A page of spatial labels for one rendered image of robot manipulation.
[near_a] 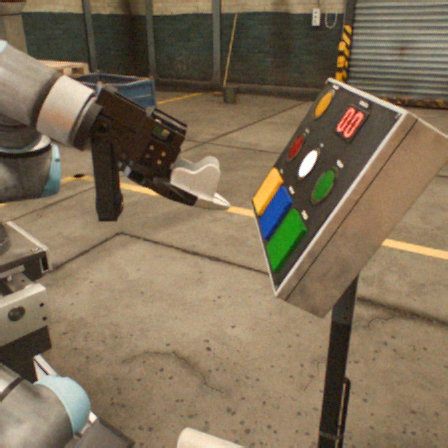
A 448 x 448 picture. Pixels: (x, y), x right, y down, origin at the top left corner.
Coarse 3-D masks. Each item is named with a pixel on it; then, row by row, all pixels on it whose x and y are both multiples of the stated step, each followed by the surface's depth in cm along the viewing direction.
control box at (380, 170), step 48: (336, 96) 72; (288, 144) 83; (336, 144) 63; (384, 144) 51; (432, 144) 51; (336, 192) 56; (384, 192) 53; (336, 240) 55; (288, 288) 58; (336, 288) 58
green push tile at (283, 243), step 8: (288, 216) 65; (296, 216) 62; (288, 224) 63; (296, 224) 60; (280, 232) 64; (288, 232) 62; (296, 232) 59; (304, 232) 58; (272, 240) 66; (280, 240) 63; (288, 240) 60; (296, 240) 59; (272, 248) 64; (280, 248) 62; (288, 248) 59; (272, 256) 63; (280, 256) 60; (288, 256) 60; (272, 264) 62; (280, 264) 60
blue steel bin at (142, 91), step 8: (96, 72) 585; (80, 80) 571; (88, 80) 578; (96, 80) 586; (104, 80) 584; (112, 80) 572; (120, 80) 561; (128, 80) 551; (136, 80) 539; (144, 80) 511; (152, 80) 519; (96, 88) 476; (120, 88) 491; (128, 88) 499; (136, 88) 507; (144, 88) 516; (152, 88) 522; (96, 96) 480; (128, 96) 502; (136, 96) 510; (144, 96) 518; (152, 96) 526; (144, 104) 522; (152, 104) 530
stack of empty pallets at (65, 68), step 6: (54, 66) 628; (60, 66) 634; (66, 66) 640; (72, 66) 652; (78, 66) 657; (84, 66) 666; (60, 72) 642; (66, 72) 642; (72, 72) 682; (78, 72) 675; (84, 72) 670
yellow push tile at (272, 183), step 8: (272, 168) 83; (272, 176) 81; (280, 176) 79; (264, 184) 83; (272, 184) 78; (280, 184) 77; (264, 192) 81; (272, 192) 77; (256, 200) 83; (264, 200) 78; (256, 208) 80; (264, 208) 78
